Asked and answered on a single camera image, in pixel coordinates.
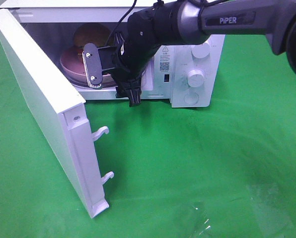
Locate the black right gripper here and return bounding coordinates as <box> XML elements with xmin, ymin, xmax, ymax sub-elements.
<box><xmin>112</xmin><ymin>31</ymin><xmax>154</xmax><ymax>107</ymax></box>

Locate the burger with lettuce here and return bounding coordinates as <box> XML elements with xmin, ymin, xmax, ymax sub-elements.
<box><xmin>73</xmin><ymin>23</ymin><xmax>111</xmax><ymax>48</ymax></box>

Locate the pink speckled plate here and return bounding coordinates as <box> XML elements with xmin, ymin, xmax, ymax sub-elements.
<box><xmin>60</xmin><ymin>46</ymin><xmax>119</xmax><ymax>84</ymax></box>

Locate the round microwave door button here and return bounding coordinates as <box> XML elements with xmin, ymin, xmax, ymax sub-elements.
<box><xmin>184</xmin><ymin>92</ymin><xmax>199</xmax><ymax>105</ymax></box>

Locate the white microwave door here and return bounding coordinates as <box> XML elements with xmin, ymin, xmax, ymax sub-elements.
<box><xmin>0</xmin><ymin>9</ymin><xmax>114</xmax><ymax>218</ymax></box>

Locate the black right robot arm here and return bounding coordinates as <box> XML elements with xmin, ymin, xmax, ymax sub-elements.
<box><xmin>112</xmin><ymin>0</ymin><xmax>296</xmax><ymax>106</ymax></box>

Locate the lower white microwave knob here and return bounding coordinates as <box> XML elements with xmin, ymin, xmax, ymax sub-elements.
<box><xmin>187</xmin><ymin>69</ymin><xmax>205</xmax><ymax>88</ymax></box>

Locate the white microwave knob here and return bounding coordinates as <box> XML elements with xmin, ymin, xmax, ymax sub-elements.
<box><xmin>191</xmin><ymin>42</ymin><xmax>211</xmax><ymax>59</ymax></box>
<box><xmin>187</xmin><ymin>69</ymin><xmax>205</xmax><ymax>88</ymax></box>

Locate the upper white microwave knob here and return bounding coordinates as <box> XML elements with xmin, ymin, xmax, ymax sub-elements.
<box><xmin>191</xmin><ymin>42</ymin><xmax>211</xmax><ymax>59</ymax></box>

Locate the clear tape patch front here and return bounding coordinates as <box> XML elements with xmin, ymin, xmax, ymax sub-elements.
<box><xmin>173</xmin><ymin>201</ymin><xmax>213</xmax><ymax>238</ymax></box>

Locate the clear tape patch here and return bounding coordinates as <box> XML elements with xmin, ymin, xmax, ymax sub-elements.
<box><xmin>173</xmin><ymin>201</ymin><xmax>213</xmax><ymax>238</ymax></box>
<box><xmin>247</xmin><ymin>183</ymin><xmax>296</xmax><ymax>238</ymax></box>

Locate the clear tape patch right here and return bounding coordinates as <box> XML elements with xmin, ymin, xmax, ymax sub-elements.
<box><xmin>247</xmin><ymin>183</ymin><xmax>296</xmax><ymax>238</ymax></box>

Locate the black camera cable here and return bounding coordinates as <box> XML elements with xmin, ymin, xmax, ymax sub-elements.
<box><xmin>105</xmin><ymin>0</ymin><xmax>139</xmax><ymax>48</ymax></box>

